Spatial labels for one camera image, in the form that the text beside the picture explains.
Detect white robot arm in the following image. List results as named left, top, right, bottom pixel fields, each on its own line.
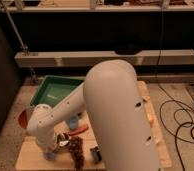
left=27, top=60, right=162, bottom=171

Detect wooden spoon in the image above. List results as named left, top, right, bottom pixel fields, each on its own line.
left=142, top=96, right=148, bottom=102

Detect bunch of dark grapes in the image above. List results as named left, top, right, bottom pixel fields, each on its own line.
left=68, top=136, right=84, bottom=171

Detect blue towel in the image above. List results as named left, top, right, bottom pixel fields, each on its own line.
left=43, top=151, right=56, bottom=161

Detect orange carrot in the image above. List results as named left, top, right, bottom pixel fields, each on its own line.
left=67, top=124, right=89, bottom=136

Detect metal diagonal rod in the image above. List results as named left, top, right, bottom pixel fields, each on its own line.
left=0, top=0, right=29, bottom=55

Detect small metal cup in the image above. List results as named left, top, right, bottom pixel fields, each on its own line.
left=57, top=133, right=69, bottom=147

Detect white shelf unit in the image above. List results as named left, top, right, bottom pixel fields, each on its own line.
left=4, top=0, right=194, bottom=68

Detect green plastic tray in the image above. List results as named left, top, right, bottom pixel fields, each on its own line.
left=30, top=75, right=82, bottom=107

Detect black floor cables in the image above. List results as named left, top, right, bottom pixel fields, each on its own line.
left=155, top=6, right=194, bottom=171

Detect small black block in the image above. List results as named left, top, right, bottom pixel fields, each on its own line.
left=90, top=147, right=102, bottom=164

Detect blue plastic cup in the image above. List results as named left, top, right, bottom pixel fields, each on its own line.
left=67, top=115, right=79, bottom=130

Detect red-brown bowl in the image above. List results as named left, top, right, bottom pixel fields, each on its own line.
left=18, top=110, right=28, bottom=129

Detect wooden board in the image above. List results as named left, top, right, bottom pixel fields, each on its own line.
left=15, top=81, right=172, bottom=171

